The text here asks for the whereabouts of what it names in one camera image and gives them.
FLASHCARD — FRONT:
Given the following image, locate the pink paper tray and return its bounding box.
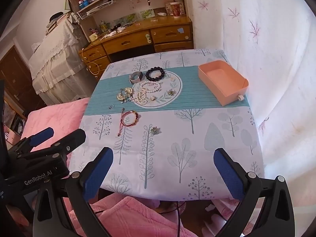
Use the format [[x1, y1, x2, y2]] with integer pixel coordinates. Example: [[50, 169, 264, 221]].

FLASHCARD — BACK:
[[198, 60, 249, 106]]

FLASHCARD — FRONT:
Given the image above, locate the gold pearl earrings cluster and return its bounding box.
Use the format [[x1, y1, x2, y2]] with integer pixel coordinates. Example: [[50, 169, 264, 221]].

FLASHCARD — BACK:
[[117, 87, 133, 103]]

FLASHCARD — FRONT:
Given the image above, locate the red string bracelet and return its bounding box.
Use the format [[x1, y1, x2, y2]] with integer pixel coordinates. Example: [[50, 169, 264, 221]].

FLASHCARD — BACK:
[[117, 107, 140, 136]]

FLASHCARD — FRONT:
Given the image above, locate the white floral curtain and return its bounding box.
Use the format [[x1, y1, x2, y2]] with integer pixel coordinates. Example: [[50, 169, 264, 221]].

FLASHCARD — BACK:
[[185, 0, 315, 236]]

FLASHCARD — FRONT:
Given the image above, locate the wooden bookshelf hutch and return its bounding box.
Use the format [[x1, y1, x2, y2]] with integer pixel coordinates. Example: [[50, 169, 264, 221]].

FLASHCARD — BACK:
[[69, 0, 181, 42]]

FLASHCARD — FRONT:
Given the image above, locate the wooden desk with drawers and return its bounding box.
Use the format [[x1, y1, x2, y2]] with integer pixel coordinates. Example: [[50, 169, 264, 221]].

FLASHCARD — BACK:
[[78, 16, 194, 80]]

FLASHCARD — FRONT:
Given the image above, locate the black bead bracelet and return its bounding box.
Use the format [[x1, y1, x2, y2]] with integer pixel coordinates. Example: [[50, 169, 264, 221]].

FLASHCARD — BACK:
[[145, 66, 166, 82]]

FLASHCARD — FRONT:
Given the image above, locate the small green flower brooch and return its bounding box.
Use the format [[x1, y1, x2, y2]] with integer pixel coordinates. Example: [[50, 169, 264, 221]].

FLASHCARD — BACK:
[[150, 127, 161, 135]]

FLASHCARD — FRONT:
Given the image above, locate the gold flower brooch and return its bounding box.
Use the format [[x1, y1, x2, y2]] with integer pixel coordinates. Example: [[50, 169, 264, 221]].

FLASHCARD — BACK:
[[167, 89, 176, 96]]

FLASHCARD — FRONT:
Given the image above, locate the white pearl necklace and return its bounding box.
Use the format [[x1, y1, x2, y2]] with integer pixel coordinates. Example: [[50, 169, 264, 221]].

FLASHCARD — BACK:
[[131, 80, 163, 105]]

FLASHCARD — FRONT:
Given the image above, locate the pink quilted blanket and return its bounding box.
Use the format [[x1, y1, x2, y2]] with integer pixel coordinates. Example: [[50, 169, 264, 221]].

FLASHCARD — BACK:
[[20, 97, 198, 237]]

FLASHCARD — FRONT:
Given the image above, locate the pink strap smartwatch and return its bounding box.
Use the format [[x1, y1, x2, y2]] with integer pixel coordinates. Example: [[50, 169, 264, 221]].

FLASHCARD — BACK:
[[129, 71, 143, 85]]

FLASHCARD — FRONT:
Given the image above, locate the tree-print tablecloth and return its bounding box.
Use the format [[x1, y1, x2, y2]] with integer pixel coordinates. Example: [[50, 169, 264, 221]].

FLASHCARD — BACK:
[[70, 49, 264, 201]]

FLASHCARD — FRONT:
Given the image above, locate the red patterned cup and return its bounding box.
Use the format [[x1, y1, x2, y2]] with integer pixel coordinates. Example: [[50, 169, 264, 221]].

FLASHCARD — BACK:
[[170, 2, 181, 18]]

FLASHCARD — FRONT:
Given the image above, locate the lace-covered furniture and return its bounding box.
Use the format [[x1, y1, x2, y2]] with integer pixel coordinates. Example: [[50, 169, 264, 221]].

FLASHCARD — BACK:
[[28, 18, 97, 105]]

